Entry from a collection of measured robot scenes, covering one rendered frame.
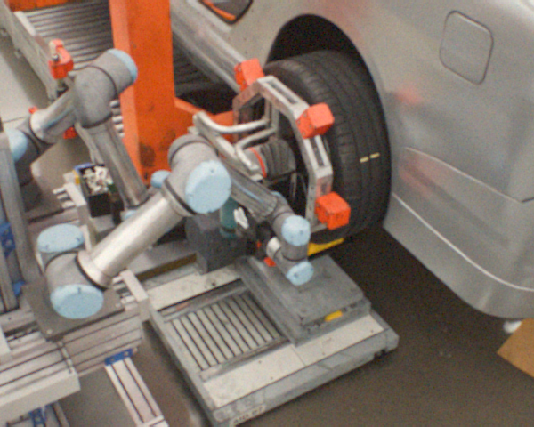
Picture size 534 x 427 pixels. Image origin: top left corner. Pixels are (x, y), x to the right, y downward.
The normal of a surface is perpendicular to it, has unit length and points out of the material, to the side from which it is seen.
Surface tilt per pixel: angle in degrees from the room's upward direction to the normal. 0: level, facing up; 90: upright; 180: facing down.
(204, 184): 86
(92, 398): 0
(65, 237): 7
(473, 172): 90
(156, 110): 90
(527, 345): 1
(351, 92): 26
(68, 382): 90
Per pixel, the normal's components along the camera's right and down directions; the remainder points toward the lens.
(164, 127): 0.51, 0.56
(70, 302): 0.29, 0.67
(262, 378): 0.04, -0.77
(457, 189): -0.86, 0.30
